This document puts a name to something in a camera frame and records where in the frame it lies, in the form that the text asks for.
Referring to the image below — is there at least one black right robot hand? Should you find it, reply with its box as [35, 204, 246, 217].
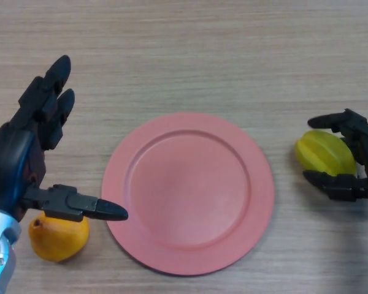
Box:
[302, 108, 368, 203]

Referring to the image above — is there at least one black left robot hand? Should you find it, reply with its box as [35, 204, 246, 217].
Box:
[0, 55, 129, 222]

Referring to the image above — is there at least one pink round plate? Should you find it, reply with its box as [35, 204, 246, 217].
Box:
[101, 112, 275, 277]

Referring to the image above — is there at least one orange yellow pear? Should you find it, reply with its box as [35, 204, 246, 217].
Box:
[28, 212, 90, 263]

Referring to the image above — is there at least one yellow starfruit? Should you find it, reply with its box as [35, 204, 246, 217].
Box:
[294, 129, 358, 178]

